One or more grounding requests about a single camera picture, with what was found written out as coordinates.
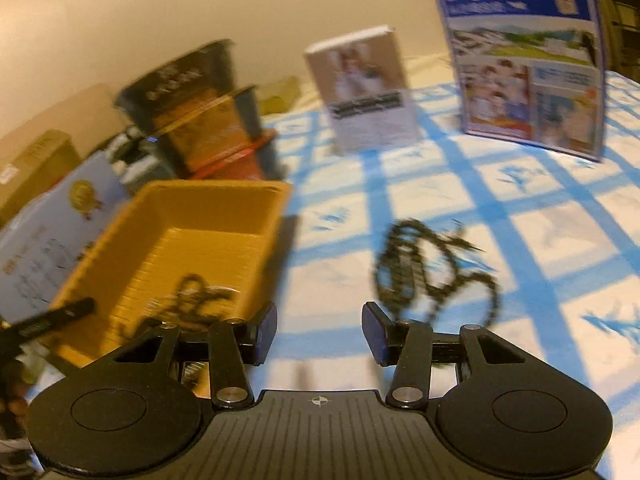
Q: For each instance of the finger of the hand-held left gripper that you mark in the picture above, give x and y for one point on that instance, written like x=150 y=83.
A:
x=50 y=317

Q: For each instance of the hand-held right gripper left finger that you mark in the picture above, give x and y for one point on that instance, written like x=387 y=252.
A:
x=267 y=332

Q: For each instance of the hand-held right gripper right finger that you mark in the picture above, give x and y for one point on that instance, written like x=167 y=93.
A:
x=372 y=332

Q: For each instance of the yellow plastic tray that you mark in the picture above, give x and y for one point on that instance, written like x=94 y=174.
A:
x=200 y=210

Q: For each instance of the white blue box gold medal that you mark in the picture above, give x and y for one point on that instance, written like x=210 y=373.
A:
x=40 y=240

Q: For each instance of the brown cardboard box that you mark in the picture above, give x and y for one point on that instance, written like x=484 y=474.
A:
x=35 y=160

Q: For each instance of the red flat box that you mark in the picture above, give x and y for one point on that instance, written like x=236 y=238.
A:
x=250 y=160

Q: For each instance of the blue white checked cloth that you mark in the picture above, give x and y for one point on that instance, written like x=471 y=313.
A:
x=525 y=220

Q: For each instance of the large tan cardboard box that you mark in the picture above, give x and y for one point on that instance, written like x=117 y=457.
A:
x=60 y=115

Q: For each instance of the black gold box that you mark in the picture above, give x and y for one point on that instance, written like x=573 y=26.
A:
x=210 y=135

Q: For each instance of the white box with photo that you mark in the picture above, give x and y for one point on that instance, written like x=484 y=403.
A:
x=365 y=95

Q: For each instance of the small olive box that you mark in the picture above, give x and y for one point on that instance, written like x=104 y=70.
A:
x=280 y=95

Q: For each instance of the stack of black instant bowls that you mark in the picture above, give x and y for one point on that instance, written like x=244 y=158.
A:
x=175 y=80

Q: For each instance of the blue printed carton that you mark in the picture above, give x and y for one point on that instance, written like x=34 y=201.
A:
x=525 y=60

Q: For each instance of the dark shelf rack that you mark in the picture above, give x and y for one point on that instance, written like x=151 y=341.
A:
x=622 y=15

